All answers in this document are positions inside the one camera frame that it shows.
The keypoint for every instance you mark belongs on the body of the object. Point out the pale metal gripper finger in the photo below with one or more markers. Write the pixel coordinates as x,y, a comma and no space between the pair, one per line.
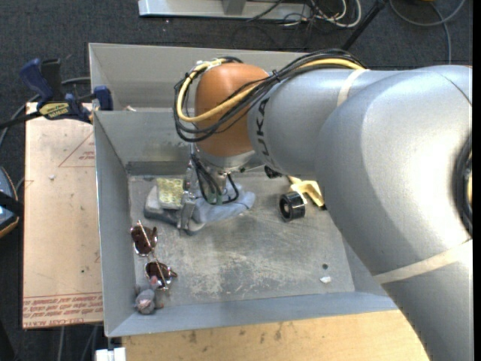
182,218
190,209

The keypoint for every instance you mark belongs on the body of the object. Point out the yellow-green patterned sponge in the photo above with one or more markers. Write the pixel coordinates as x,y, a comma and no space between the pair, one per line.
169,194

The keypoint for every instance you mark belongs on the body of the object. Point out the grey flat block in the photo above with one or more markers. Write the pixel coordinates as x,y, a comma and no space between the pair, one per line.
152,207

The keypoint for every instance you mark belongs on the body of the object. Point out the blue-grey cloth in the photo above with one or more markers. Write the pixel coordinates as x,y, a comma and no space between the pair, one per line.
233,207

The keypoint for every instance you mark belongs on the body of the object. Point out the brown lens sunglasses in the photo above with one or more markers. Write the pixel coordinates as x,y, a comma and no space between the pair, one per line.
144,241

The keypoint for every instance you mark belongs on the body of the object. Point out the grey metal bin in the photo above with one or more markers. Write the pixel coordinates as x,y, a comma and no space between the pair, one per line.
244,254

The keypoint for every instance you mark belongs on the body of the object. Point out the black roll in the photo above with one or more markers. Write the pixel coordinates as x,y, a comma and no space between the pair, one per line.
291,207

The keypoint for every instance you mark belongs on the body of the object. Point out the grey and pink toy mouse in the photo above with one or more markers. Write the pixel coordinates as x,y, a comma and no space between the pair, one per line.
146,300

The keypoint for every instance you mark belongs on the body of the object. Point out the pale yellow plastic toy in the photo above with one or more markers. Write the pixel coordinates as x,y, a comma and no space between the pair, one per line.
310,192

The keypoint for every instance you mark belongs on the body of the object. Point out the small tan object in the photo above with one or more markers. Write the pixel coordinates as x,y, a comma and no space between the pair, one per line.
129,108

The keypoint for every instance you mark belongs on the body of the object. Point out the brown cardboard board red print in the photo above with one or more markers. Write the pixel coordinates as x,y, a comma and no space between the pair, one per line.
60,216

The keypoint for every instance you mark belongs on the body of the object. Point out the small white scrap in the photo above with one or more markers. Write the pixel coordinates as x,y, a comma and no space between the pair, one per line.
325,279

